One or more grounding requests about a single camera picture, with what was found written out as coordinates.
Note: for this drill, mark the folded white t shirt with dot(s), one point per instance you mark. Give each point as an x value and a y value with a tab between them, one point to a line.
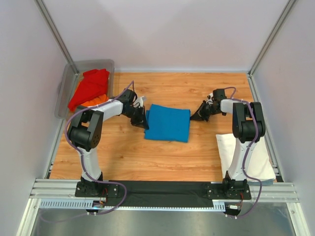
259	166

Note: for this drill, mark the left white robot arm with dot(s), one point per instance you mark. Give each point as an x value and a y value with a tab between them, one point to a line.
84	134

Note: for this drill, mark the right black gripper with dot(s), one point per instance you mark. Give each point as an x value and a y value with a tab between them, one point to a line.
199	115

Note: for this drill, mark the red t shirt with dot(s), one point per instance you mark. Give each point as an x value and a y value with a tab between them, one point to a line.
94	84

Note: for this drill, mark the right aluminium frame post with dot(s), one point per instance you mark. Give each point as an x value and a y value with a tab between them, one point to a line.
273	34

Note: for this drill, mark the aluminium frame post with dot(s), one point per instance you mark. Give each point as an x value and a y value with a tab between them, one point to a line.
273	34
55	32

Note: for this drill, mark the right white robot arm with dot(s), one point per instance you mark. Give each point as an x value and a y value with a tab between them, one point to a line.
248	126

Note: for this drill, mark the folded light blue t shirt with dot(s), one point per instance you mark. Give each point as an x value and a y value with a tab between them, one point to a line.
267	182

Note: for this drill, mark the clear plastic bin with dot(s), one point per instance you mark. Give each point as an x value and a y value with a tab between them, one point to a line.
71	78

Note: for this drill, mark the slotted grey cable duct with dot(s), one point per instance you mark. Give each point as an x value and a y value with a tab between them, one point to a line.
71	204

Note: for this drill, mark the orange t shirt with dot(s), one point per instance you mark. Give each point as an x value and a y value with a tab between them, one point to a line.
98	100

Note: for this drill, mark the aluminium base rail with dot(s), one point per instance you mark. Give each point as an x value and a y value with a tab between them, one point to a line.
54	189

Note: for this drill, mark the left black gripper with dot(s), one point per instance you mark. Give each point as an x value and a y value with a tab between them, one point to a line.
143	122

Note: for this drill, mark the left aluminium frame post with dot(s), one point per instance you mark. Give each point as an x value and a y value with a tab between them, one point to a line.
55	32

